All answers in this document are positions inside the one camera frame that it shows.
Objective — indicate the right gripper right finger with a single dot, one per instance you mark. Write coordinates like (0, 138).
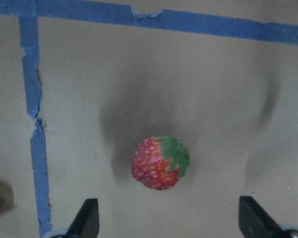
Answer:
(254, 221)

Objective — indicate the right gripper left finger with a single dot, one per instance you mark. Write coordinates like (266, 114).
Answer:
(86, 223)

